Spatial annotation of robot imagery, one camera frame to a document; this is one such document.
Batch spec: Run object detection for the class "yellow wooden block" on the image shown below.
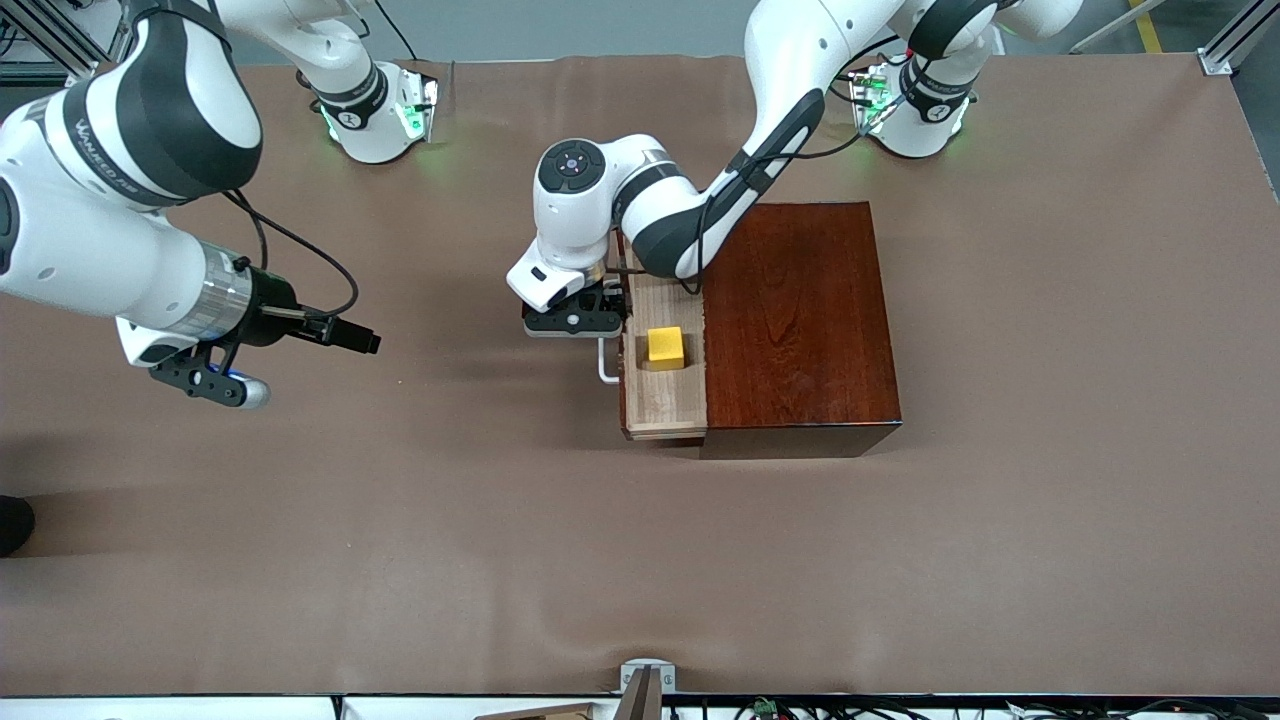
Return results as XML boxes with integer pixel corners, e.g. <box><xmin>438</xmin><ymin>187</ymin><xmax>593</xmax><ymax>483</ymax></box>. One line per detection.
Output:
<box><xmin>645</xmin><ymin>326</ymin><xmax>687</xmax><ymax>372</ymax></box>

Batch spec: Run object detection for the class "wooden drawer with white handle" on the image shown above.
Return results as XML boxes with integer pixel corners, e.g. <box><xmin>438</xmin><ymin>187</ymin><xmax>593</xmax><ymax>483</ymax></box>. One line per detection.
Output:
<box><xmin>597</xmin><ymin>232</ymin><xmax>709</xmax><ymax>443</ymax></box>

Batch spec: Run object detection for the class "brown table cover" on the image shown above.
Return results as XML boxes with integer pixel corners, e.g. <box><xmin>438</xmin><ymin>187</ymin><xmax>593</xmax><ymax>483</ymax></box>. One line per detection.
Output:
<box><xmin>0</xmin><ymin>52</ymin><xmax>1280</xmax><ymax>698</ymax></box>

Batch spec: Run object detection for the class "dark red wooden cabinet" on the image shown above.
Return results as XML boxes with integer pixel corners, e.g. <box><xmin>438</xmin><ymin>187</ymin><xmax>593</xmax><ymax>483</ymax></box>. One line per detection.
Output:
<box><xmin>700</xmin><ymin>201</ymin><xmax>904</xmax><ymax>461</ymax></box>

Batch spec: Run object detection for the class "black rounded object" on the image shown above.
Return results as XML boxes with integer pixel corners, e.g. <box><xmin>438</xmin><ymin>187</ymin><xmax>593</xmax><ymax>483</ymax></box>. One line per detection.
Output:
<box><xmin>0</xmin><ymin>495</ymin><xmax>36</xmax><ymax>558</ymax></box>

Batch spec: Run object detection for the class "light wooden board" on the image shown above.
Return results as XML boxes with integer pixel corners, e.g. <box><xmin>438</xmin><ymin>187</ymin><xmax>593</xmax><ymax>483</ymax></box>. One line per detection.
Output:
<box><xmin>475</xmin><ymin>703</ymin><xmax>593</xmax><ymax>720</ymax></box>

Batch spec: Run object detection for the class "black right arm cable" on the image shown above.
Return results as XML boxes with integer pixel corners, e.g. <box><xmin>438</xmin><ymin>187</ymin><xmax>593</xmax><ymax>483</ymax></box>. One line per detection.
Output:
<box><xmin>222</xmin><ymin>188</ymin><xmax>361</xmax><ymax>319</ymax></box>

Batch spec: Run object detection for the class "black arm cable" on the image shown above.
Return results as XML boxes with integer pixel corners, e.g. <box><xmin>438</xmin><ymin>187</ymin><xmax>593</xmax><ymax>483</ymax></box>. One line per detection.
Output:
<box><xmin>222</xmin><ymin>188</ymin><xmax>361</xmax><ymax>319</ymax></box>
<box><xmin>697</xmin><ymin>95</ymin><xmax>863</xmax><ymax>296</ymax></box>

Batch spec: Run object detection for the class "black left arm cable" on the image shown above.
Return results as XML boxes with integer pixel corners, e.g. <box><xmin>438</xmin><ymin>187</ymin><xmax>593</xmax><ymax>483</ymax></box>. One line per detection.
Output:
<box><xmin>697</xmin><ymin>95</ymin><xmax>863</xmax><ymax>296</ymax></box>

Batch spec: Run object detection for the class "thin black cable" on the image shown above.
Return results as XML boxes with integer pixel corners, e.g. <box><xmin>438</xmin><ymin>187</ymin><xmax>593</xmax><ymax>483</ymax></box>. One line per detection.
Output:
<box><xmin>375</xmin><ymin>0</ymin><xmax>421</xmax><ymax>63</ymax></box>

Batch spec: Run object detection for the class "aluminium profile frame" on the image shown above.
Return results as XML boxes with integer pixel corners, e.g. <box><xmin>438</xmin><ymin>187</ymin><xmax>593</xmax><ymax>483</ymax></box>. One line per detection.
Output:
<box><xmin>0</xmin><ymin>0</ymin><xmax>131</xmax><ymax>83</ymax></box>
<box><xmin>1197</xmin><ymin>0</ymin><xmax>1280</xmax><ymax>77</ymax></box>

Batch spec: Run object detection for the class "black base cable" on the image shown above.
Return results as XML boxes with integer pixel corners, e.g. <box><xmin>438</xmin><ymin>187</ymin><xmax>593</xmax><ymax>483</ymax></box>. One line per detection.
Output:
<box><xmin>826</xmin><ymin>45</ymin><xmax>906</xmax><ymax>136</ymax></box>

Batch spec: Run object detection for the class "grey metal camera bracket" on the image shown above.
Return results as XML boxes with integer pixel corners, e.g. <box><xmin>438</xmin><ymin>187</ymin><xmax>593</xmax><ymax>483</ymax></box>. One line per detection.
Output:
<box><xmin>620</xmin><ymin>660</ymin><xmax>677</xmax><ymax>720</ymax></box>

